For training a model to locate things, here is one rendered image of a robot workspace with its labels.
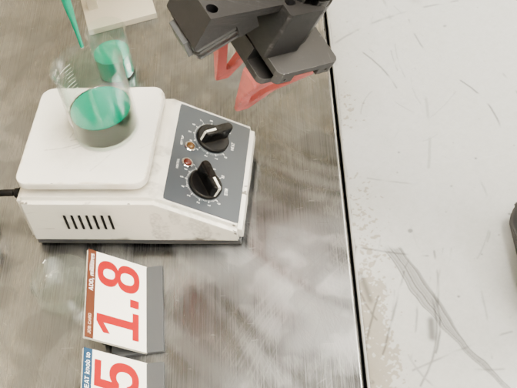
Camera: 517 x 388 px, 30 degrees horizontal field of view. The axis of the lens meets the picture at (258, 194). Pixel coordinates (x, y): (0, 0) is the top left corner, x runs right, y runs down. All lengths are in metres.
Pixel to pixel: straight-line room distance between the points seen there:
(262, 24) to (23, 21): 0.48
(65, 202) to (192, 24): 0.24
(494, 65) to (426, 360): 0.36
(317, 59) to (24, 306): 0.35
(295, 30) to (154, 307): 0.28
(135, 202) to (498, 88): 0.39
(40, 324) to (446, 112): 0.44
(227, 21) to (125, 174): 0.20
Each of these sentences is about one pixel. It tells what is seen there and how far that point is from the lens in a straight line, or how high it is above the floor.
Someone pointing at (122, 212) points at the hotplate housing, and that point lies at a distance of 0.87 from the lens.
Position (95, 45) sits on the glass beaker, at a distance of 0.86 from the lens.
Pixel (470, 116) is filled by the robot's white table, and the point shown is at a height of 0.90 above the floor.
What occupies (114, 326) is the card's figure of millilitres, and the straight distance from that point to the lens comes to 0.83.
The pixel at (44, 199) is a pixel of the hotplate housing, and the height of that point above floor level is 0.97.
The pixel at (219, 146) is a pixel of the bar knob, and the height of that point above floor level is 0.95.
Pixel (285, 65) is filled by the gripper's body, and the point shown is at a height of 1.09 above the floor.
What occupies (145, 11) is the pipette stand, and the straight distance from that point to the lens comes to 1.13.
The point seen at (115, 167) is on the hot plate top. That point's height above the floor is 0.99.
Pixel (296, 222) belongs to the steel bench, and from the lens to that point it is 0.90.
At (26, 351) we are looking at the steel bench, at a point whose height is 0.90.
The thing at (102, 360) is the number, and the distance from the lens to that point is 0.81.
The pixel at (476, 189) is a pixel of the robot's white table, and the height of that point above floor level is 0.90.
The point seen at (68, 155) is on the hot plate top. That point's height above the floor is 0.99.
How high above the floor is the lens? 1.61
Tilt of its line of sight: 50 degrees down
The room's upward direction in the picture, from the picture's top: 10 degrees counter-clockwise
